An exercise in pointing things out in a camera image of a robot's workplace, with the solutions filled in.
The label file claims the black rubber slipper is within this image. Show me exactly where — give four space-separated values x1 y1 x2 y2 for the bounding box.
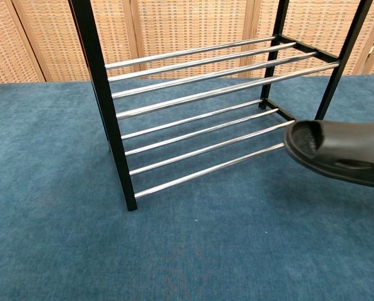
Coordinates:
283 119 374 190

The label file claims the black and chrome shoe rack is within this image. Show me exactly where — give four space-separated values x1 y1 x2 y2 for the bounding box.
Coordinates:
68 0 374 212

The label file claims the blue carpet mat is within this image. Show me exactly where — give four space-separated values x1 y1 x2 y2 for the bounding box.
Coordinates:
0 73 374 301

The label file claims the woven bamboo folding screen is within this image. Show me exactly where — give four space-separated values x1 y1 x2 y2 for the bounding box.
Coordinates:
0 0 374 83

